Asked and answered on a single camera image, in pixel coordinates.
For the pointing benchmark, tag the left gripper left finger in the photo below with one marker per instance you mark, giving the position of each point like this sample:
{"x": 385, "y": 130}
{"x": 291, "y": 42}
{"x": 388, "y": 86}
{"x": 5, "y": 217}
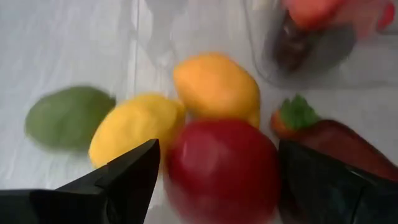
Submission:
{"x": 93, "y": 202}

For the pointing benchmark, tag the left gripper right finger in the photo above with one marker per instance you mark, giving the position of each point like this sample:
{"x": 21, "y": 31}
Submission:
{"x": 326, "y": 193}

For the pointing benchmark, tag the red apple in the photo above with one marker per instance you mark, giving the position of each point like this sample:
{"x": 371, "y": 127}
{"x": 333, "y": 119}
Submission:
{"x": 222, "y": 171}

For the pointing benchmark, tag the red chili pepper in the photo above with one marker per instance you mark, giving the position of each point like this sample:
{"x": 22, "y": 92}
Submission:
{"x": 342, "y": 143}

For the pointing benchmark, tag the yellow lemon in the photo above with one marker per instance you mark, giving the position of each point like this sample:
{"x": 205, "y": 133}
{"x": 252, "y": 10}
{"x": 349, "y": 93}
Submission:
{"x": 133, "y": 127}

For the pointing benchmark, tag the green mango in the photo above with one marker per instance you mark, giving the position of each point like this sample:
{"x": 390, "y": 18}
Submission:
{"x": 68, "y": 118}

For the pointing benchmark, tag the clear plastic basket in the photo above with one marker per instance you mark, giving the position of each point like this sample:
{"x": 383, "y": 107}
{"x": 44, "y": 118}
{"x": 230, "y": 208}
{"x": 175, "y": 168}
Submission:
{"x": 367, "y": 62}

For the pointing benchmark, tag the dark purple vegetable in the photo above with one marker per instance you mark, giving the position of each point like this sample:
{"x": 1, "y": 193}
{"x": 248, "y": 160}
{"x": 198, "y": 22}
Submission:
{"x": 298, "y": 46}

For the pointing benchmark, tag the orange-yellow mango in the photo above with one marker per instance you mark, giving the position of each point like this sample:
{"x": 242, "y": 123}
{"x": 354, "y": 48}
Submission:
{"x": 214, "y": 87}

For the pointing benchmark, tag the small orange-red pepper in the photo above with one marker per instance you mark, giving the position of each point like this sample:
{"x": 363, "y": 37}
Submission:
{"x": 311, "y": 12}

